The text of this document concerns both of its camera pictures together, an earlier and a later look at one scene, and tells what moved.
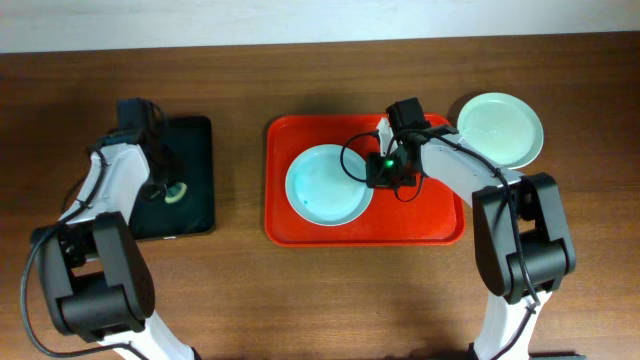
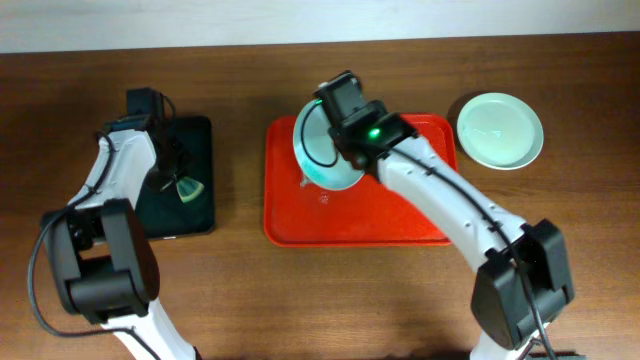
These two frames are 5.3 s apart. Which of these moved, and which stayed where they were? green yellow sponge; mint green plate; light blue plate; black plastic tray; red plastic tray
Moved: green yellow sponge; light blue plate
Stayed: black plastic tray; red plastic tray; mint green plate
